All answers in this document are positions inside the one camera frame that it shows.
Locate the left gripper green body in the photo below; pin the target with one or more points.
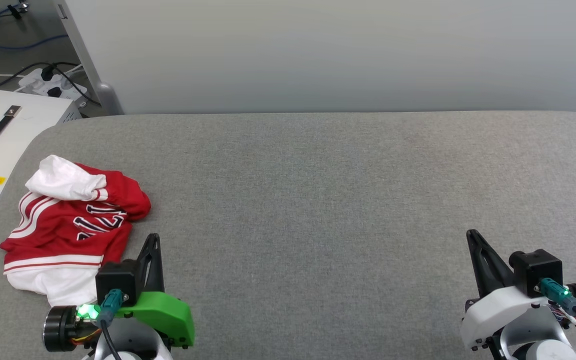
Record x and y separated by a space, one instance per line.
163 312

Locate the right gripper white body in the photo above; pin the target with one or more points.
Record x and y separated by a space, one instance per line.
498 310

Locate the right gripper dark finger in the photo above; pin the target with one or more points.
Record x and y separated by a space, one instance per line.
495 280

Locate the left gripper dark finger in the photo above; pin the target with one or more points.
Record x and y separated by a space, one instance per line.
150 280

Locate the red and white jersey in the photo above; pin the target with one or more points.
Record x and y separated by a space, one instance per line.
68 225

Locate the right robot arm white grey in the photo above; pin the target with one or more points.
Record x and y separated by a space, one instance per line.
543 350

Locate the grey metal partition foot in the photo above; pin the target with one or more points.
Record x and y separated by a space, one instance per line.
108 100

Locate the white equipment box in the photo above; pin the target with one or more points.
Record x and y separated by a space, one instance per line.
23 125

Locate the black power plug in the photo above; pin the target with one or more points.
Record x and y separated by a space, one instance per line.
47 73
54 92

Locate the white power strip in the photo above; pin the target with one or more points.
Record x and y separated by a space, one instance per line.
30 82

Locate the white partition panel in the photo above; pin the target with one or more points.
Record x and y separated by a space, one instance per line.
318 50

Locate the black clamp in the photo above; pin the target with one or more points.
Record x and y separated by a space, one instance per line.
16 11

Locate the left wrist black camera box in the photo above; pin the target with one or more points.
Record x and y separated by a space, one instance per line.
115 280

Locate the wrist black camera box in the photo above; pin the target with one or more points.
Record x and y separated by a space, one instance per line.
538 270
115 280

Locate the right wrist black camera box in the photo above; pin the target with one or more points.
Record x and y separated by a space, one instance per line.
538 270

